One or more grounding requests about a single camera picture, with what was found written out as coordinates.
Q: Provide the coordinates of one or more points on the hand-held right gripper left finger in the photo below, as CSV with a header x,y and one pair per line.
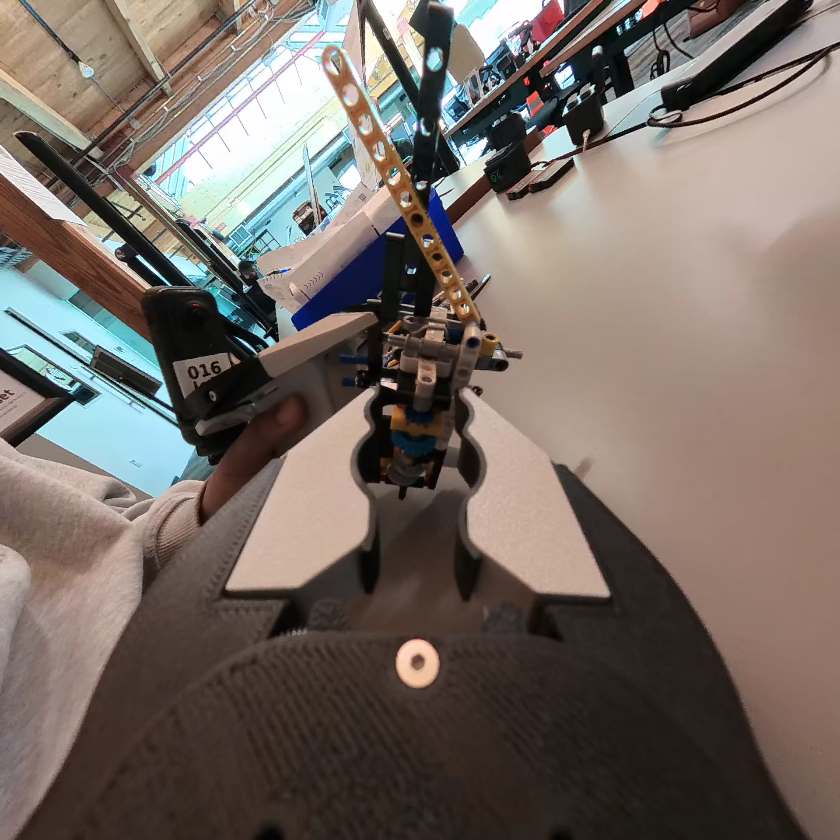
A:
x,y
308,518

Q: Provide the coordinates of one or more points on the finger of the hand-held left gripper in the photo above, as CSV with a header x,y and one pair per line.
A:
x,y
325,394
315,341

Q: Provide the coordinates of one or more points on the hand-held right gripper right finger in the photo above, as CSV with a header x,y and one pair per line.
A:
x,y
525,525

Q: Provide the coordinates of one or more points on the black yellow lego crane model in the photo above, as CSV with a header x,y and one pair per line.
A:
x,y
426,367

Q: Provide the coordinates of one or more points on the person's left forearm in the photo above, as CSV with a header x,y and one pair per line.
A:
x,y
79,538

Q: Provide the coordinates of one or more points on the person's left hand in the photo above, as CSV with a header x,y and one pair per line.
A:
x,y
253,453

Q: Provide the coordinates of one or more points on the white paper bag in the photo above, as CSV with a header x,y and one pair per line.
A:
x,y
328,256

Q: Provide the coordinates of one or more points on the blue plastic bin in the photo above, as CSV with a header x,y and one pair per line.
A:
x,y
449,223

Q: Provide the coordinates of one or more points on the black framed white sign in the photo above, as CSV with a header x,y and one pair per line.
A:
x,y
19,407

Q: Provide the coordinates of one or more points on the black boxy device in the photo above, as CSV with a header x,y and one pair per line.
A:
x,y
508,167

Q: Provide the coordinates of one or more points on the flat black battery pack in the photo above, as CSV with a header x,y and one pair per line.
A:
x,y
544,177

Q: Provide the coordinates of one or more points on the black charger block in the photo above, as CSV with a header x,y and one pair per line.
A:
x,y
584,115

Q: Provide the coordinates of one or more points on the long black device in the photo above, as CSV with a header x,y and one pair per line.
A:
x,y
735,59

